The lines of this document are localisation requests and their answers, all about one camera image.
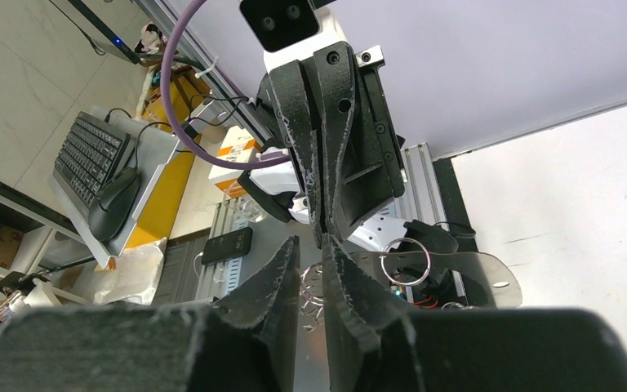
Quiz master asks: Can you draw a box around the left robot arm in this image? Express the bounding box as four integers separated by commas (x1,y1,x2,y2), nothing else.
238,41,476,253

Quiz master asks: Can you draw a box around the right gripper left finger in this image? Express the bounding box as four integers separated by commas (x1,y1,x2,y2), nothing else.
215,236,300,391

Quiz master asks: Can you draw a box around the black phone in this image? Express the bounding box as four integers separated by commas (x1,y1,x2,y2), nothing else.
201,227,253,265

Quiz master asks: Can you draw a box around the black keyboard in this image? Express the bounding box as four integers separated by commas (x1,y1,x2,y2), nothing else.
53,111,136,212

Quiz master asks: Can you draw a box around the black computer mouse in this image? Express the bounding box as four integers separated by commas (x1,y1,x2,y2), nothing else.
87,167,140,242

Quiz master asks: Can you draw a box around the split keyring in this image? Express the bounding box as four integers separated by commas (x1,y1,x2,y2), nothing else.
379,237,432,287

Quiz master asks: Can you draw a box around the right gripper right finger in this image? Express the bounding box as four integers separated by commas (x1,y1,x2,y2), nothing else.
322,234,416,391

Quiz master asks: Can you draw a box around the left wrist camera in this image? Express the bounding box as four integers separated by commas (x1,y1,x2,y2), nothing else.
239,0,347,72

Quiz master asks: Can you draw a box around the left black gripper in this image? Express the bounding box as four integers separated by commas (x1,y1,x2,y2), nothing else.
268,41,406,244

